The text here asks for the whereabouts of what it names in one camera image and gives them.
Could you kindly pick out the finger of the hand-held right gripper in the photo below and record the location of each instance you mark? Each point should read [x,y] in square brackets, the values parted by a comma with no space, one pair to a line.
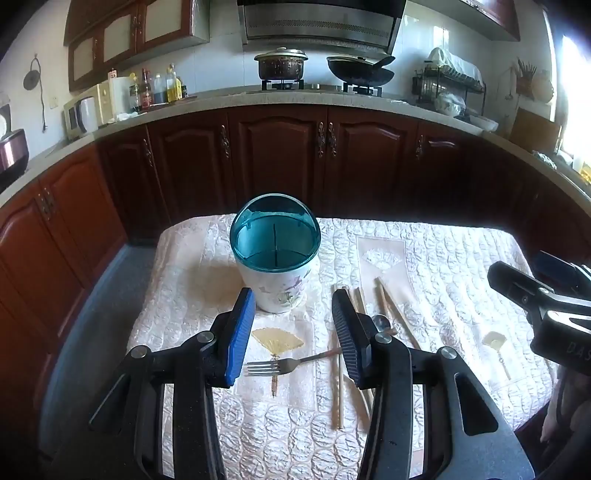
[515,282]
[556,267]

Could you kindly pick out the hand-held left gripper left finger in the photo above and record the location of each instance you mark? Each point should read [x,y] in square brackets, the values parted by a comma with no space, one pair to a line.
[240,337]

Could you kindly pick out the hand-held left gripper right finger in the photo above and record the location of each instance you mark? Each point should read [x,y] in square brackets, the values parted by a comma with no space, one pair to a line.
[344,332]

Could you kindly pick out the wooden chopstick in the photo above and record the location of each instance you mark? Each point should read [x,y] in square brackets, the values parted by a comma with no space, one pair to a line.
[383,300]
[402,321]
[358,300]

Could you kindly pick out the floral utensil holder teal lid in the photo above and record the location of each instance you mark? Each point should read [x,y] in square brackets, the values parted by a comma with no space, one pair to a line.
[277,277]

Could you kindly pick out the cream quilted tablecloth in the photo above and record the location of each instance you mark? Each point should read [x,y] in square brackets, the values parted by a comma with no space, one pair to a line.
[461,277]

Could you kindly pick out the patterned rag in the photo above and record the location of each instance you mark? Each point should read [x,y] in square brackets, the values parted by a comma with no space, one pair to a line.
[545,159]

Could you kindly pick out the wooden cutting board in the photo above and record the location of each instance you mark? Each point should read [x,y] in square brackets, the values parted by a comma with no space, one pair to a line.
[535,129]

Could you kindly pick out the window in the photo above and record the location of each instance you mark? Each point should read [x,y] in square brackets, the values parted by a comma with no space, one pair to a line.
[575,92]

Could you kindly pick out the round woven basket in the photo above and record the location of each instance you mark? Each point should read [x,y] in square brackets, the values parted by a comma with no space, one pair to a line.
[544,87]

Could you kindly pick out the wooden base cabinets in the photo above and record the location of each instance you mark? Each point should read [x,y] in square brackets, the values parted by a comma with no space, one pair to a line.
[277,157]

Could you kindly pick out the white patterned bowl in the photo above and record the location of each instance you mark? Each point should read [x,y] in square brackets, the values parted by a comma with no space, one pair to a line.
[448,105]

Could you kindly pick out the black dish rack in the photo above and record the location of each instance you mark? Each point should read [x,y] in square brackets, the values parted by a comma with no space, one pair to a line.
[461,90]

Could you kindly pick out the white dishes on rack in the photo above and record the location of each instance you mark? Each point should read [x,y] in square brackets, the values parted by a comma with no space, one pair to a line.
[455,62]

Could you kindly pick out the gas stove burners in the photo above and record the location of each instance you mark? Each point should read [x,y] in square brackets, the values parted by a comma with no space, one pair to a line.
[318,86]

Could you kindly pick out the small dark bottle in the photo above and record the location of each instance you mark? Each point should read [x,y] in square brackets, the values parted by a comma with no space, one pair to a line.
[184,91]

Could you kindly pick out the clear bottle dark liquid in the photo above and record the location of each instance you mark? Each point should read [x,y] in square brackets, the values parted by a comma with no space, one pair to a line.
[159,92]

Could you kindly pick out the yellow cooking oil bottle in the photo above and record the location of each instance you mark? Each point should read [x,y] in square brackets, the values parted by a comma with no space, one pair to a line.
[172,87]

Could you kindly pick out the black wok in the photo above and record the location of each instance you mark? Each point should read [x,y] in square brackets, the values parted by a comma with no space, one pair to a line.
[360,73]

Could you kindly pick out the red label sauce bottle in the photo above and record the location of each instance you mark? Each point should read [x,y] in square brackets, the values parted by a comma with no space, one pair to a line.
[146,92]

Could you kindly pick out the dark sauce bottle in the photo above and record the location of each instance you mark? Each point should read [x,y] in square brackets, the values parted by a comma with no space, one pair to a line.
[135,94]

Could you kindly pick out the cream microwave oven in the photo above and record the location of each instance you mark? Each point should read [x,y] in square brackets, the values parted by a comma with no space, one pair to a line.
[104,99]

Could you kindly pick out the lidded cooking pot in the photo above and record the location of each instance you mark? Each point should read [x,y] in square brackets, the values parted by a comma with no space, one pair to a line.
[281,64]

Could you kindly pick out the maroon rice cooker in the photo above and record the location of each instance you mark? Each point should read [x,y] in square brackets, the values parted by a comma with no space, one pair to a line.
[11,152]

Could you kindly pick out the steel range hood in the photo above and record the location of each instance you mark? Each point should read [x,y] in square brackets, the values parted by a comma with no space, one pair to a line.
[318,25]

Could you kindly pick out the wall chopstick holder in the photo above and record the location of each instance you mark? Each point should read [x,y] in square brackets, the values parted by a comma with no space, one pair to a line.
[525,81]

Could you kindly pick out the wooden wall cabinet glass doors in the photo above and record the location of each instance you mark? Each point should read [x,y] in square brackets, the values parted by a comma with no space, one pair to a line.
[134,32]

